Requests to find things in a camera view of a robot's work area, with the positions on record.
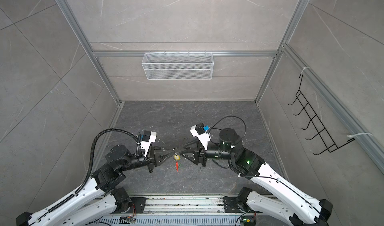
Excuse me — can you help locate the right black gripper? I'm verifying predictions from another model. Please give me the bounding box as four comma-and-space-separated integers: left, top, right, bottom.
180, 137, 237, 167

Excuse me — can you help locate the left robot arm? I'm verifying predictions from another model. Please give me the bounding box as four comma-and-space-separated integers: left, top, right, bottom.
16, 145, 174, 226

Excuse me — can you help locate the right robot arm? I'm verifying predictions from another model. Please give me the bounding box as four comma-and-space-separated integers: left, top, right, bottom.
180, 123, 333, 226

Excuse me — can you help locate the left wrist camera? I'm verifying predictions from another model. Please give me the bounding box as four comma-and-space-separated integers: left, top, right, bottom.
139, 130, 157, 157

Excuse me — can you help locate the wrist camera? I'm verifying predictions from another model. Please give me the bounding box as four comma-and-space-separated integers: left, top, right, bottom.
190, 123, 211, 150
139, 130, 157, 157

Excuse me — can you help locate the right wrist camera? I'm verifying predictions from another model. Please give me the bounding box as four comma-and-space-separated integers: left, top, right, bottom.
190, 123, 211, 150

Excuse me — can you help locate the right black camera cable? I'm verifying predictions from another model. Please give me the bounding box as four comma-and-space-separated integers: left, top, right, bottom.
208, 115, 247, 139

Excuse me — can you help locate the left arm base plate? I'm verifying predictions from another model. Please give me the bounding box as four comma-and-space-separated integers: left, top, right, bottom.
112, 197, 147, 215

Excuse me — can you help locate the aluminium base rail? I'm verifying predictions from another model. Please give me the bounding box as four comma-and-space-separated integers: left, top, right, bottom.
77, 196, 288, 226

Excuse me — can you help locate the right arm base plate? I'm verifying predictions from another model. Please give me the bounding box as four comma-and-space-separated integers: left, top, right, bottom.
222, 196, 261, 214

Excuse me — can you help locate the left black corrugated cable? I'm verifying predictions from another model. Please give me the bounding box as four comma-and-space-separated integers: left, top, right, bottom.
47, 128, 140, 213

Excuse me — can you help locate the white wire mesh basket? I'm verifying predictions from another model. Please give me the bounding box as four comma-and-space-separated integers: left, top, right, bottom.
142, 52, 214, 80

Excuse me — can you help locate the black wire hook rack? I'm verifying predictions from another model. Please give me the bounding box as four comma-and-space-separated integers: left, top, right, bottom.
287, 74, 355, 155

